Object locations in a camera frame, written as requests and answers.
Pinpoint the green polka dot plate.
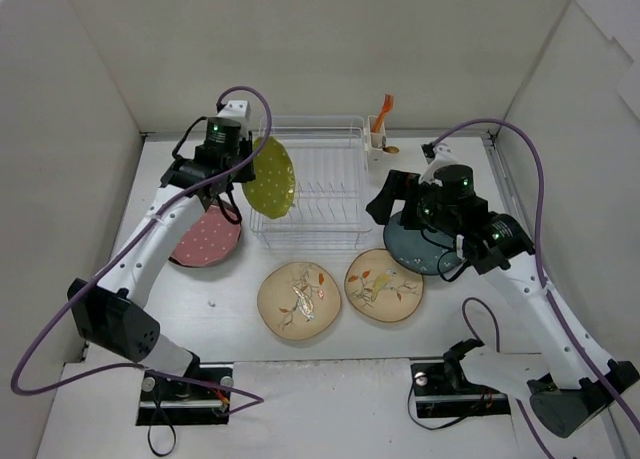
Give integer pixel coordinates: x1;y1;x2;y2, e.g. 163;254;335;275
242;136;296;220

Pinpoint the pink polka dot plate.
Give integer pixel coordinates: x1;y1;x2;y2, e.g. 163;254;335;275
169;205;242;268

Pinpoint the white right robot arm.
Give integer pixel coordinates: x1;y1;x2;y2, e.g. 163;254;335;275
366;164;639;438

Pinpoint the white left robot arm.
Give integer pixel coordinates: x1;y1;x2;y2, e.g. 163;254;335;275
68;113;254;399

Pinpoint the dark teal plate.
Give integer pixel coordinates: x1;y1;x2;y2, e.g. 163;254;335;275
383;212;462;276

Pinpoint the white cutlery holder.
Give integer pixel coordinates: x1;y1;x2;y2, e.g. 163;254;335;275
364;115;387;162

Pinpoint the orange plastic fork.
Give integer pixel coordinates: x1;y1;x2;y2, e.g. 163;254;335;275
371;94;394;133

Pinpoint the beige bird plate right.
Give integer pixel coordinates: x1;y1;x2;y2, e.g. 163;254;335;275
344;249;424;323

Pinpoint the beige bird plate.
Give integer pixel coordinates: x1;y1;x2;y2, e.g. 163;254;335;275
344;249;424;323
257;262;342;341

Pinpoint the beige bird plate left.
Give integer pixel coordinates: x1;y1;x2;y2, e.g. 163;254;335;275
257;262;342;341

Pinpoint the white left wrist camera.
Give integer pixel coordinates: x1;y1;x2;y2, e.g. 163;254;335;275
216;100;251;129

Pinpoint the white wire dish rack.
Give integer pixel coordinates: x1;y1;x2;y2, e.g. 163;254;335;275
250;115;371;250

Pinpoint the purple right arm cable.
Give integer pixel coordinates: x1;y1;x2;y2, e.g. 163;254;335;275
432;119;640;459

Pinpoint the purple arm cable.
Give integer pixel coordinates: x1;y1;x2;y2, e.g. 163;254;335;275
10;86;274;415
432;119;640;459

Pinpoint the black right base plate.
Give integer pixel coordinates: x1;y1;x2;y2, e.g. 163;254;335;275
410;361;511;424

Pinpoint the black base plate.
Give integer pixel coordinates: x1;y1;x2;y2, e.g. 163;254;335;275
136;372;231;426
410;361;511;424

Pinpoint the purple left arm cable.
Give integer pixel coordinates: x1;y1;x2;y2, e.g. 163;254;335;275
10;86;274;415

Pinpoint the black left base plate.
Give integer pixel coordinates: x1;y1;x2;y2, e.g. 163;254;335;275
136;372;231;426

